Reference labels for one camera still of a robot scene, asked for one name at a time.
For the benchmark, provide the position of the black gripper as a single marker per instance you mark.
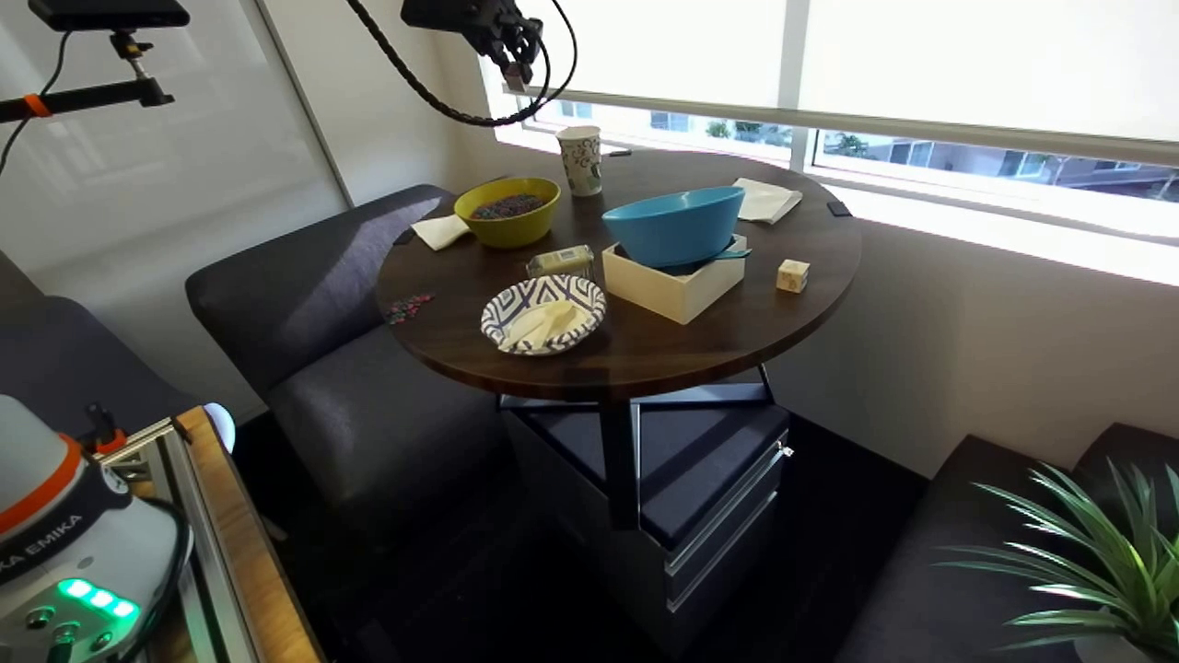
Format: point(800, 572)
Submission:
point(461, 13)

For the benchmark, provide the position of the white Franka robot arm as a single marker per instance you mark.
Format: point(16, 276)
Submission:
point(62, 527)

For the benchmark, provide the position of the patterned paper cup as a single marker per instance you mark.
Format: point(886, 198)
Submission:
point(581, 158)

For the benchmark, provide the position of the small wooden dice cube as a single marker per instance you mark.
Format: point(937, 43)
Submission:
point(792, 274)

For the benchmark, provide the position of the colourful beads heap in bowl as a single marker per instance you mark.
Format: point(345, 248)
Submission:
point(509, 207)

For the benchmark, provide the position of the yellow plastic bowl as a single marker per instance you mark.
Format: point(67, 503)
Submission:
point(508, 228)

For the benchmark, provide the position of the flat white paper napkin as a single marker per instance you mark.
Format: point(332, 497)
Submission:
point(441, 234)

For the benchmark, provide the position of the oblong pale wooden block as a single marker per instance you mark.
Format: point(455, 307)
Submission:
point(562, 259)

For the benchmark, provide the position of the blue plastic bowl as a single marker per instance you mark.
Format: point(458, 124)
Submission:
point(670, 227)

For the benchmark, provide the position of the small white patterned bowl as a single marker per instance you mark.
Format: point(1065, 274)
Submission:
point(538, 296)

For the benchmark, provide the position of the pale wooden stick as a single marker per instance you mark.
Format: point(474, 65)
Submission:
point(533, 328)
point(558, 318)

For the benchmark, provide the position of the white cardboard box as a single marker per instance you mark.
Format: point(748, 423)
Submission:
point(670, 296)

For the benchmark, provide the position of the folded white cloth napkin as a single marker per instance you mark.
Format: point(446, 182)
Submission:
point(768, 200)

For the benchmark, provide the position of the dark grey sofa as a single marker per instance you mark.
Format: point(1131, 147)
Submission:
point(332, 318)

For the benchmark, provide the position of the small black flat device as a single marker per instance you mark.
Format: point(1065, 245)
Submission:
point(838, 207)

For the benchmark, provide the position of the white roller window blind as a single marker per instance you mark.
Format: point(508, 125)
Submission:
point(923, 60)

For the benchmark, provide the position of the black table leg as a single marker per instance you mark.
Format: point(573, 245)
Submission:
point(622, 463)

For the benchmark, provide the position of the blue grey drawer cabinet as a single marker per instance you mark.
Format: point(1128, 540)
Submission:
point(688, 490)

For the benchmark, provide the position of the wooden cart board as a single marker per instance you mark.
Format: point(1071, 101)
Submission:
point(251, 554)

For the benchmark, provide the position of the dark seat cushion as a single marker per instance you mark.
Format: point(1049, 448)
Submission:
point(933, 577)

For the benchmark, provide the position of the green potted plant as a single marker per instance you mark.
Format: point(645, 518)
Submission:
point(1092, 565)

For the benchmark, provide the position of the black stereo camera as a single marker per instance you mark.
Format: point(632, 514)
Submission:
point(107, 13)

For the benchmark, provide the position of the black camera stand orange clamps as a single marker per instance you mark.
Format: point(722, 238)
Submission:
point(77, 96)

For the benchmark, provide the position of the aluminium profile base frame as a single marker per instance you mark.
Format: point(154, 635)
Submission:
point(185, 540)

